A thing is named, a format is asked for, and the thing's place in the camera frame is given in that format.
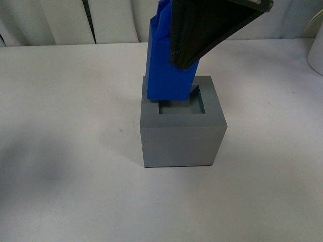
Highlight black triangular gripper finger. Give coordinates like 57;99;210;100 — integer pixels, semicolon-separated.
170;0;274;70

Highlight blue rectangular part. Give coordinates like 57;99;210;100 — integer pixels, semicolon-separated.
145;1;199;101

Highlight gray square base block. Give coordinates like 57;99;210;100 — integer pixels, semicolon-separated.
140;76;228;167

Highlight green plant leaves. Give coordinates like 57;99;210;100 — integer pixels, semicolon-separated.
305;10;323;31

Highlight white plant pot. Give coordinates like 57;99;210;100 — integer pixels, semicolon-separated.
307;24;323;75

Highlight white pleated curtain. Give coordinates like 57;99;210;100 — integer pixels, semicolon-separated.
1;1;322;47

